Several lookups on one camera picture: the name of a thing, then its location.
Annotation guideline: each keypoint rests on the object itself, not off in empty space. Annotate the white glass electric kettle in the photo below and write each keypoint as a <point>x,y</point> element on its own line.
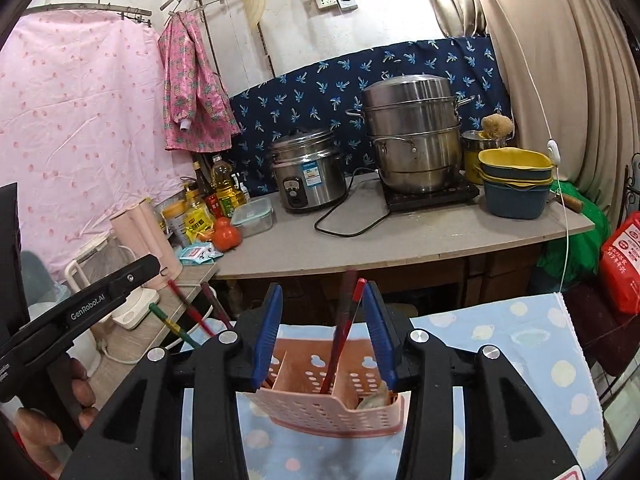
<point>135,310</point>

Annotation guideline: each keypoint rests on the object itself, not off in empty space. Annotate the tan sponge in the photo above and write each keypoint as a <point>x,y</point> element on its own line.
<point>496,126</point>

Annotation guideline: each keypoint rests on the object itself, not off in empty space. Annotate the pink printed garment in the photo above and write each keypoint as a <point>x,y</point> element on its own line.
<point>192,85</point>

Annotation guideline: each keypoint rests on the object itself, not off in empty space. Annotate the yellow tin can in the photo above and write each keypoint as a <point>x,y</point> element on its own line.
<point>471,152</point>

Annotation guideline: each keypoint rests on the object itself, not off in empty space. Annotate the pink plastic utensil basket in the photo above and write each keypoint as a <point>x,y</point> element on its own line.
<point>310,410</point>

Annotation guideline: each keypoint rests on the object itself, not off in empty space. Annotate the navy printed cloth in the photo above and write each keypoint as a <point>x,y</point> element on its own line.
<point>310,90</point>

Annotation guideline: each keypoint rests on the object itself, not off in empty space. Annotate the white ceramic spoon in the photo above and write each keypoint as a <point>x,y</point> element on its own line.
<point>372,401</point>

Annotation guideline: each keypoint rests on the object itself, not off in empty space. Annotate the clear food container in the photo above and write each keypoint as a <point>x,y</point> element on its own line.
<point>252,217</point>

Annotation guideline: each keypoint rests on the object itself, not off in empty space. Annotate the blue basin with yellow strainer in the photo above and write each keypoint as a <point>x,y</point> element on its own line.
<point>517,202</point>
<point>515,165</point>

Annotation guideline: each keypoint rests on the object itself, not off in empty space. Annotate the pink thermos jug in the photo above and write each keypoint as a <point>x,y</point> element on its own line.
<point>145,240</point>

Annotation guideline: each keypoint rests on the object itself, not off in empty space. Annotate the metal curtain rail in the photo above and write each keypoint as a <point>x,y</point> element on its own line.
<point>100,8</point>

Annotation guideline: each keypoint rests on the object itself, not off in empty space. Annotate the beige curtain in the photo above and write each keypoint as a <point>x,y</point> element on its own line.
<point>565,60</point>

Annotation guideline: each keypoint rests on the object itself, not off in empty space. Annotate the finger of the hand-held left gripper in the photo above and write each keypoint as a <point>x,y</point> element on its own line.
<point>132,280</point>

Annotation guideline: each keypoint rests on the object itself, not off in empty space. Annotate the dark brown chopstick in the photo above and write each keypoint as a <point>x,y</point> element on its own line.
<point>215,305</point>

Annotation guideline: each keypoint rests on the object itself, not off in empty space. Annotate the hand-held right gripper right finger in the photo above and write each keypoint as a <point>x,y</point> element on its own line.
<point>377,335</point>

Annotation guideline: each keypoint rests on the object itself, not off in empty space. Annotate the red plastic bag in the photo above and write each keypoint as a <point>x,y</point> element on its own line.
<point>622,260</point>

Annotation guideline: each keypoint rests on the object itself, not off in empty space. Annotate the yellow canister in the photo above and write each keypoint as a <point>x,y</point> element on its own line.
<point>175,225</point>

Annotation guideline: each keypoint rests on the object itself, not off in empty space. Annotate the blue printed tablecloth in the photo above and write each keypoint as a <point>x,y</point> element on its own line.
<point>500,360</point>

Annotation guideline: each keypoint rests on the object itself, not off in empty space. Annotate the cooking oil bottle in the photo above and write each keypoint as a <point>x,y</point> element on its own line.
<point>225,190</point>

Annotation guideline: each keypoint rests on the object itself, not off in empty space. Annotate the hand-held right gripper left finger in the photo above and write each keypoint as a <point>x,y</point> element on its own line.
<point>267,335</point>

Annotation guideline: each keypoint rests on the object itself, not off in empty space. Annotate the green chopstick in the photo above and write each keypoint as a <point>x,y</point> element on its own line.
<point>172,327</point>

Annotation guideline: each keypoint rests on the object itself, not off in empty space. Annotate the steel rice cooker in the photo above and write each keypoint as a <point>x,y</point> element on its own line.
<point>310,175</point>

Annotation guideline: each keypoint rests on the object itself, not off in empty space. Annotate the green plastic bag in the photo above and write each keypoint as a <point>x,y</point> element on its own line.
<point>575,245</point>

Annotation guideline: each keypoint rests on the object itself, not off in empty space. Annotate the dark sauce bottle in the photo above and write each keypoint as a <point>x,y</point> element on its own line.
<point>201,182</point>

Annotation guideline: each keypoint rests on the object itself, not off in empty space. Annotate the steel steamer pot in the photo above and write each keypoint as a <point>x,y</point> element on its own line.
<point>410,130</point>

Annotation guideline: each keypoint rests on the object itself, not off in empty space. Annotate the red tomato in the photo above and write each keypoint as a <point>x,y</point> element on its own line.
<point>226,235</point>

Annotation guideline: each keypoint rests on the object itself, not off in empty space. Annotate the black induction cooker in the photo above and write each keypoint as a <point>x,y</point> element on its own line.
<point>435,197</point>

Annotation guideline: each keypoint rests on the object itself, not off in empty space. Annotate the person's left hand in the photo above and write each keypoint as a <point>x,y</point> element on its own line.
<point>84,390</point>

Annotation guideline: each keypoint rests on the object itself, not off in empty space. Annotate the yellow label bottle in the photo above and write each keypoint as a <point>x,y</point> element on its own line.
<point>197,222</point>

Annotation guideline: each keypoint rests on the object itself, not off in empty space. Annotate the grey wooden counter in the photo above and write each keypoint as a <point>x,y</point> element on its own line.
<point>425,235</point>

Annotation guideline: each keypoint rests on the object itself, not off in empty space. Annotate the black metal chair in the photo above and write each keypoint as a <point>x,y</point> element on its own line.
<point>632,185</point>

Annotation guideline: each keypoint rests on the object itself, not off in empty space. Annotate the pink dotted curtain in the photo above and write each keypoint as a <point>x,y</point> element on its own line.
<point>85,125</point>

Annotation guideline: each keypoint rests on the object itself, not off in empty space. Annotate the small snack packet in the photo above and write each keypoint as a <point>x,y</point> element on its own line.
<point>200,254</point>

